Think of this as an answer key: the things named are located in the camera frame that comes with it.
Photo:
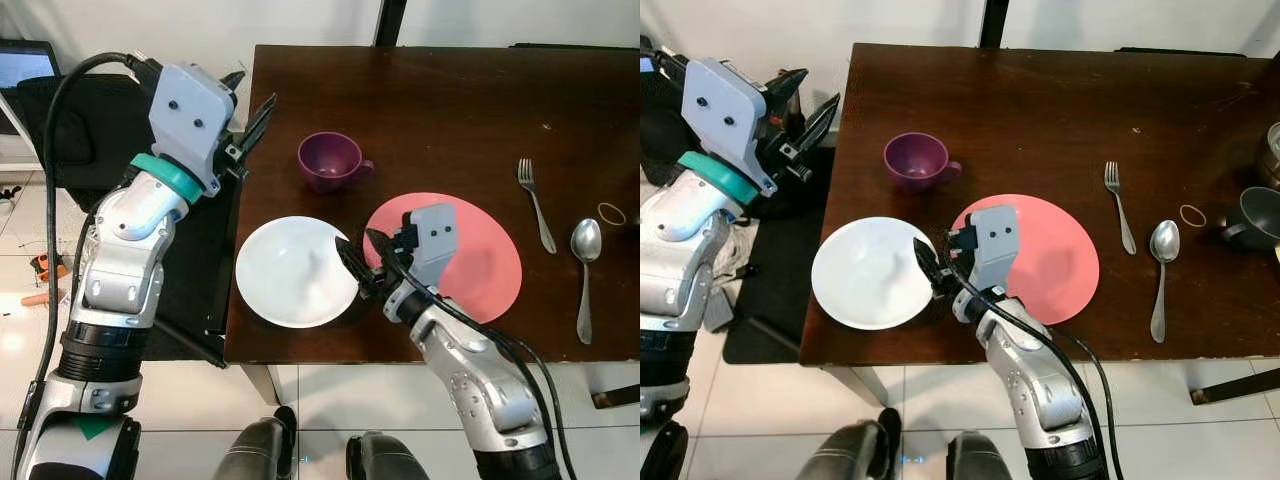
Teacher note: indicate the white plate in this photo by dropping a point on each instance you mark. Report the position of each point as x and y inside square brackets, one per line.
[290, 275]
[865, 275]

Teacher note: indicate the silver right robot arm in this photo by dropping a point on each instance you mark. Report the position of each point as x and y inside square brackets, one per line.
[470, 380]
[1040, 390]

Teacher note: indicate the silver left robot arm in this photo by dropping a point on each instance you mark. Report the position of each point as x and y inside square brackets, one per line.
[680, 270]
[125, 270]

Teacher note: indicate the purple cup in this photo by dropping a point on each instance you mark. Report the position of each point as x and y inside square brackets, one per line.
[330, 160]
[915, 160]

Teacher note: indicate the pink round plate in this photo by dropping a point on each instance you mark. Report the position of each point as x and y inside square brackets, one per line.
[1060, 265]
[480, 260]

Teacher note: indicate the open laptop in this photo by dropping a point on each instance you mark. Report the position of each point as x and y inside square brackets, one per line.
[646, 63]
[25, 65]

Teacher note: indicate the dark brown wooden table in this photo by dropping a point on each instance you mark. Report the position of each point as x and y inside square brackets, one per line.
[1050, 110]
[450, 110]

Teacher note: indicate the silver fork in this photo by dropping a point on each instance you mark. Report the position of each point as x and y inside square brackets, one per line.
[1113, 178]
[528, 175]

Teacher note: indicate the black vertical beam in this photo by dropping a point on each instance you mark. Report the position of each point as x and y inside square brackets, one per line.
[995, 20]
[390, 20]

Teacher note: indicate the silver spoon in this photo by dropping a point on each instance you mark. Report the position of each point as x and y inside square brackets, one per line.
[1164, 240]
[586, 240]

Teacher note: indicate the robot right leg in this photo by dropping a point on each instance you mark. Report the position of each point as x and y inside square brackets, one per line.
[975, 460]
[385, 460]

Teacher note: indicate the robot leg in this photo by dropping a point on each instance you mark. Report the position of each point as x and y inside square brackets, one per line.
[850, 450]
[255, 450]
[385, 460]
[975, 460]

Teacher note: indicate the robot left leg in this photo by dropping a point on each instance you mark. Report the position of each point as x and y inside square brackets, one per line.
[255, 450]
[850, 450]

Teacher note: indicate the tan rubber band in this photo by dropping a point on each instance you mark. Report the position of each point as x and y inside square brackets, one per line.
[599, 212]
[1181, 214]

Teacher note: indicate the orange tool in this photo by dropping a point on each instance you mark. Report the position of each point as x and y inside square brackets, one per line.
[50, 268]

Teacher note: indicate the dark grey pot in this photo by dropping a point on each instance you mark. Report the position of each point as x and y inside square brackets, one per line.
[1255, 220]

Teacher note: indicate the metal jar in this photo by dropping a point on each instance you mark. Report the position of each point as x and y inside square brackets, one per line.
[1272, 155]

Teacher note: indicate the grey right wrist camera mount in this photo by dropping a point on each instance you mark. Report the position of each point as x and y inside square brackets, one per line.
[995, 235]
[435, 235]

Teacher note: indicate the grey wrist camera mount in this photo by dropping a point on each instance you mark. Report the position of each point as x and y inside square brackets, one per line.
[995, 235]
[190, 110]
[435, 235]
[725, 110]

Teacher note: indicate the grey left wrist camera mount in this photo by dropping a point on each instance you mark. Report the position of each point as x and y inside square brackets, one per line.
[725, 110]
[190, 110]

